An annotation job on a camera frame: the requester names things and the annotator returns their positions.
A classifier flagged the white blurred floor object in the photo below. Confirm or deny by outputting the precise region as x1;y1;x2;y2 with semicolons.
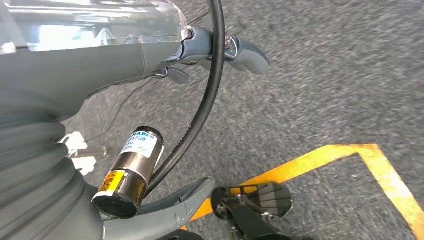
58;131;108;176

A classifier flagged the labelled metal motor cylinder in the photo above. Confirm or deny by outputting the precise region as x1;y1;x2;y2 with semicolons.
91;125;165;220

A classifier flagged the grey curved robot shell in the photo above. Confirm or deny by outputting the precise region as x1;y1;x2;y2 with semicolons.
100;176;216;240

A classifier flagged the yellow floor tape square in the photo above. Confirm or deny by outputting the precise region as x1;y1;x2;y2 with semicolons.
180;143;424;240

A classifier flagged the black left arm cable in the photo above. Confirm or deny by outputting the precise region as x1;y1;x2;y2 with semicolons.
144;0;227;199

